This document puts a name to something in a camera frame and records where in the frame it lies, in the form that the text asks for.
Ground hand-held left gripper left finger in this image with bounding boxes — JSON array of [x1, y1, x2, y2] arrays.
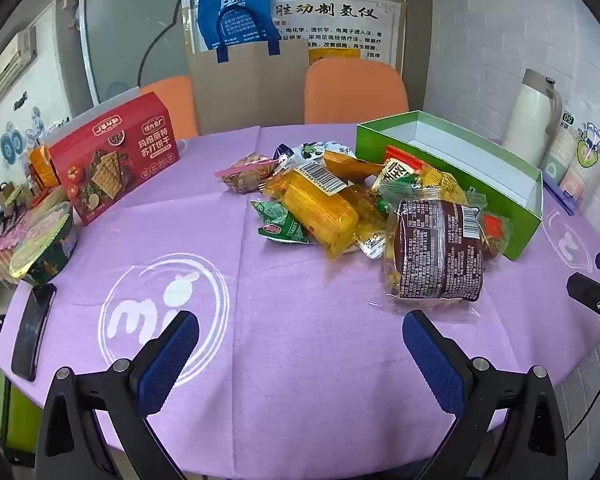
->
[[35, 310, 201, 480]]

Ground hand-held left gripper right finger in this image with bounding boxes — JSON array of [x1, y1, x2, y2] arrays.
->
[[401, 310, 568, 480]]

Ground green cardboard box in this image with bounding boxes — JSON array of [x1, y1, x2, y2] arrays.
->
[[355, 110, 545, 262]]

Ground white snack bag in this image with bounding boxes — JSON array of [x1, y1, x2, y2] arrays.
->
[[292, 141, 356, 163]]

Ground brown bread packet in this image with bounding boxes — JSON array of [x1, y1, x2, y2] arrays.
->
[[382, 198, 485, 311]]

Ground pack of paper cups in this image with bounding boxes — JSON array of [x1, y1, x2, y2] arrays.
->
[[542, 110, 600, 216]]

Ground purple tablecloth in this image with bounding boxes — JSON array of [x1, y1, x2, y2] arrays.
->
[[0, 124, 600, 461]]

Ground black smartphone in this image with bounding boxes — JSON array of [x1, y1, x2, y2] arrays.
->
[[11, 283, 57, 382]]

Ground white thermos jug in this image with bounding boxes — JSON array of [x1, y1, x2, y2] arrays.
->
[[502, 69, 563, 173]]

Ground lime green chair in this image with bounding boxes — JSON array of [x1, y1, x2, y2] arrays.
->
[[0, 360, 43, 453]]

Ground green snack packet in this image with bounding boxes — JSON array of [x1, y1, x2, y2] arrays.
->
[[251, 201, 315, 245]]

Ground round printed tin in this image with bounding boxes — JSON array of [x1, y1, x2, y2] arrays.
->
[[8, 202, 79, 286]]

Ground small yellow snack packet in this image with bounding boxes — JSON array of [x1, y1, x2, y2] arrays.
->
[[420, 167, 468, 206]]

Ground pink-strip cracker packet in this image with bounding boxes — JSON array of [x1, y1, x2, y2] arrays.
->
[[215, 152, 281, 195]]

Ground yellow corn packet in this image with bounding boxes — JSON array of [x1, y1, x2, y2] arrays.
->
[[262, 160, 361, 261]]

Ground pink patterned box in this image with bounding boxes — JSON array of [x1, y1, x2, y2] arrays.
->
[[0, 205, 46, 281]]

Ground red cracker box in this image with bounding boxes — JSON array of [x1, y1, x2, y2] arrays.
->
[[48, 91, 181, 226]]

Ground orange snack packet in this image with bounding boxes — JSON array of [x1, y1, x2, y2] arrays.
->
[[325, 152, 381, 181]]

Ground small orange box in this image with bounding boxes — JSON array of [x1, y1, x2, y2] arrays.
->
[[28, 145, 61, 191]]

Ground orange chair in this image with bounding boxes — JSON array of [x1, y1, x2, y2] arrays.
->
[[140, 76, 201, 141], [304, 58, 411, 126]]

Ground brown cardboard sheet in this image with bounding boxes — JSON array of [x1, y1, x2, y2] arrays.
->
[[187, 37, 311, 136]]

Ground white air conditioner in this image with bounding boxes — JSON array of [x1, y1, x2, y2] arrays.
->
[[0, 27, 38, 111]]

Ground blue tote bag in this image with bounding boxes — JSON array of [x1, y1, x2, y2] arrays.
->
[[195, 0, 281, 63]]

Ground black cable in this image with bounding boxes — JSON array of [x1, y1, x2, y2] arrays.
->
[[562, 387, 600, 438]]

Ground blue wall stickers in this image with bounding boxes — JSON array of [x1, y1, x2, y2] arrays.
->
[[0, 110, 46, 166]]

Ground white wall poster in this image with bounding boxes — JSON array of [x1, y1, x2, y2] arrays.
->
[[270, 0, 408, 76]]

